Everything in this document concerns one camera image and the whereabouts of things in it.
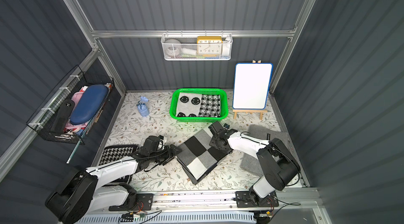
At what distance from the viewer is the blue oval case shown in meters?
0.63

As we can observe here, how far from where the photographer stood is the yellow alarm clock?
88 centimetres

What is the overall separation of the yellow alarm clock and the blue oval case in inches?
21.7
